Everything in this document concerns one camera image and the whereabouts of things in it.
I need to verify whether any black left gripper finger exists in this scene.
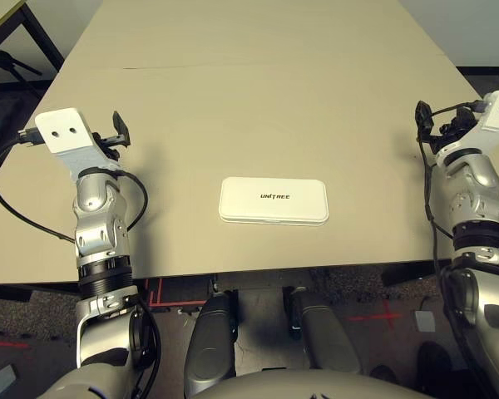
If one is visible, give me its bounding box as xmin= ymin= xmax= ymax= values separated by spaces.
xmin=111 ymin=110 xmax=133 ymax=148

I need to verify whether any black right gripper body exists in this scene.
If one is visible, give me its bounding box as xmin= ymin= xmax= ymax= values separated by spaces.
xmin=430 ymin=107 xmax=480 ymax=145

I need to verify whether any black table underframe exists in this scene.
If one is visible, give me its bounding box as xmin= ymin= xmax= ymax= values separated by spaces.
xmin=0 ymin=259 xmax=479 ymax=311

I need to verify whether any black shoe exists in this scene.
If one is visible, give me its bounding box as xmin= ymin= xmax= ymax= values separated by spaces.
xmin=415 ymin=342 xmax=454 ymax=394
xmin=368 ymin=364 xmax=398 ymax=386

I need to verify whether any beige side table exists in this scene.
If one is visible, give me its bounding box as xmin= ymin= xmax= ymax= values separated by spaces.
xmin=0 ymin=0 xmax=66 ymax=78

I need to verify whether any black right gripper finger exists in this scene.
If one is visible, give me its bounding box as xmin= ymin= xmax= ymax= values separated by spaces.
xmin=415 ymin=99 xmax=434 ymax=140

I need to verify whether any grey robot torso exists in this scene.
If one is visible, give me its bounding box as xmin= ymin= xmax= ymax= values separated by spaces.
xmin=189 ymin=368 xmax=437 ymax=399

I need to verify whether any grey right robot leg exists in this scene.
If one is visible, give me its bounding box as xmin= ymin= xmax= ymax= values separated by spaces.
xmin=289 ymin=286 xmax=363 ymax=375

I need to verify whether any grey floor plate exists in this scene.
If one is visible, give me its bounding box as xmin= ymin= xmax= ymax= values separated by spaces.
xmin=0 ymin=364 xmax=20 ymax=396
xmin=414 ymin=310 xmax=437 ymax=333

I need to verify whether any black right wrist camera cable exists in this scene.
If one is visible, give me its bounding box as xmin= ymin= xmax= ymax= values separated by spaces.
xmin=415 ymin=98 xmax=499 ymax=399

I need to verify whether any black tripod stand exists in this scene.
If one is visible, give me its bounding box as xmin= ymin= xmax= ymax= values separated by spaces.
xmin=0 ymin=44 xmax=45 ymax=78

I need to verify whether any grey left robot leg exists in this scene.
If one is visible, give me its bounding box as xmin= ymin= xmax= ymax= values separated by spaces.
xmin=183 ymin=293 xmax=239 ymax=398

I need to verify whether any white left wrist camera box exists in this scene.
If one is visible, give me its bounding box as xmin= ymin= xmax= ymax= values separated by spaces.
xmin=34 ymin=106 xmax=124 ymax=182

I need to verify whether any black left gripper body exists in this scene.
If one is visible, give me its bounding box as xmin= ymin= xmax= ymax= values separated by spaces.
xmin=91 ymin=131 xmax=125 ymax=162

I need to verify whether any white Unitree pencil case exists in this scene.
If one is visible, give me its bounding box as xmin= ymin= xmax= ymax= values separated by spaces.
xmin=218 ymin=176 xmax=329 ymax=227

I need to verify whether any grey robot leg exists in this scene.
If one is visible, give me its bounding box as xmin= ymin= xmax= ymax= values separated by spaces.
xmin=183 ymin=293 xmax=239 ymax=398
xmin=289 ymin=286 xmax=363 ymax=375

